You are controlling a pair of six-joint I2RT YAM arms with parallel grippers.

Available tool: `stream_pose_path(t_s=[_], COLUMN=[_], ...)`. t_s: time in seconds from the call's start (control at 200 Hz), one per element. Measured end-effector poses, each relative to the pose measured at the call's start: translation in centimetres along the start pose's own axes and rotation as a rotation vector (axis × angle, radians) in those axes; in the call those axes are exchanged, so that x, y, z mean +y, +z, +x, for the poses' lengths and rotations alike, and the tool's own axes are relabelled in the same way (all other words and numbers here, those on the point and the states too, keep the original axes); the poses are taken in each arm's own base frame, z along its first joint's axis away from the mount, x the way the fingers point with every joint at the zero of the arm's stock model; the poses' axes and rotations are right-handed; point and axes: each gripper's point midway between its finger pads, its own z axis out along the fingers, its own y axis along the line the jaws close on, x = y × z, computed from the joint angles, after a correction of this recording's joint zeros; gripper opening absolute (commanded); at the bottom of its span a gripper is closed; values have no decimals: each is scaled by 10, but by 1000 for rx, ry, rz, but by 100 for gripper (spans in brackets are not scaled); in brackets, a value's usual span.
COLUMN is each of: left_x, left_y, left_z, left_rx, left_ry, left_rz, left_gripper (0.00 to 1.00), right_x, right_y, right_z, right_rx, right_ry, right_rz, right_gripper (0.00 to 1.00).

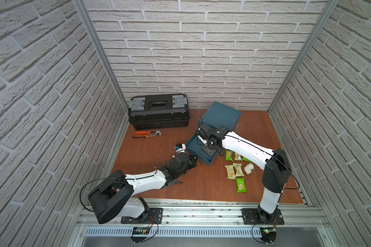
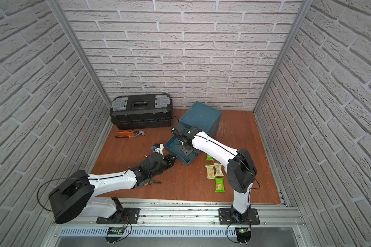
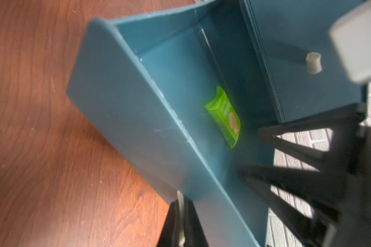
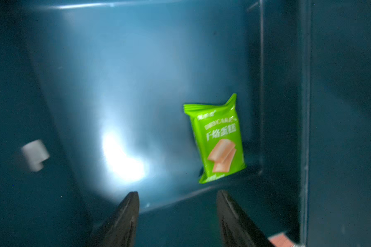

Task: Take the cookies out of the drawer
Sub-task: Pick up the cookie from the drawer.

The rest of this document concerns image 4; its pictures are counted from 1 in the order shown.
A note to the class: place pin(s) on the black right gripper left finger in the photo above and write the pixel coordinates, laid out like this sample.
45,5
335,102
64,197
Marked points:
119,229

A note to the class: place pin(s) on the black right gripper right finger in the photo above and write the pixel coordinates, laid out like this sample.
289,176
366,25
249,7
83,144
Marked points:
237,229

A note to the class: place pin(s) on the green cookie packet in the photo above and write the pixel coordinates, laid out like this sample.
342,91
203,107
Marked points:
217,135

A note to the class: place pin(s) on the teal pulled-out drawer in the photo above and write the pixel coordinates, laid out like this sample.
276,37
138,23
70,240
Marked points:
91,108

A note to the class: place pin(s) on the teal drawer cabinet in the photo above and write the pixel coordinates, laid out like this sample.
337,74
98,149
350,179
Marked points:
337,47

